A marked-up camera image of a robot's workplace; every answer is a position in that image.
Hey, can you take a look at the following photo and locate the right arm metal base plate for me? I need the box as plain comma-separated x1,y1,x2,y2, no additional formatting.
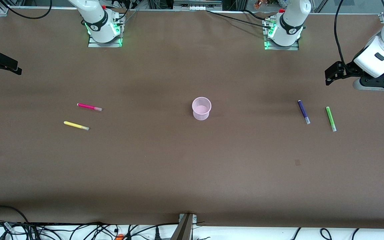
88,33,123,48

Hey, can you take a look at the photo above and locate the black cable loop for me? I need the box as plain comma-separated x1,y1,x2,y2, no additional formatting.
0,205,30,224

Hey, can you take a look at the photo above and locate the black cable lying on table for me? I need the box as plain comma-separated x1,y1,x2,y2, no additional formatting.
206,10,273,29

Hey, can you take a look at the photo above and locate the yellow marker pen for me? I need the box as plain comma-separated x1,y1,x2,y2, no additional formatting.
64,121,90,131

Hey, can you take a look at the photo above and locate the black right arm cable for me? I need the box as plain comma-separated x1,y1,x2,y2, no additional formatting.
0,0,53,48

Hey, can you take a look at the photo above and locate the green marker pen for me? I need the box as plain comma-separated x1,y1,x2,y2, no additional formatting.
326,106,337,132

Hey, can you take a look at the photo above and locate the purple marker pen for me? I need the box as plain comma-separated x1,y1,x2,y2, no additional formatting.
297,100,311,125

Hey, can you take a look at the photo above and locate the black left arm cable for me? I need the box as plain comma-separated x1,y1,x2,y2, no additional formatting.
333,0,346,66

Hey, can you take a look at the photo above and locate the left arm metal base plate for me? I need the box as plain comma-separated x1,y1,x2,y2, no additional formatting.
264,36,300,51

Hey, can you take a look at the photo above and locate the white power strip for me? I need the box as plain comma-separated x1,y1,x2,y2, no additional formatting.
173,0,223,11

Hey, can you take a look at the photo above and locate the metal camera post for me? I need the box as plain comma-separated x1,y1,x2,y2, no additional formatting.
170,213,198,240

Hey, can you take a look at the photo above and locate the pink plastic pen holder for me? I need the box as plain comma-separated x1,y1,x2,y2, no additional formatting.
192,97,212,121

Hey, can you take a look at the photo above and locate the pink marker pen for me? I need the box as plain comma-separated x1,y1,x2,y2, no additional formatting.
77,103,103,112

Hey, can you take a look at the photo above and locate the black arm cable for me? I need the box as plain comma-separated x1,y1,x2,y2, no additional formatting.
333,0,346,66
0,0,53,48

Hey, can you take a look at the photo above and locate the brown table cover sheet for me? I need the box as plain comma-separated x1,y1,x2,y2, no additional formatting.
0,7,384,229

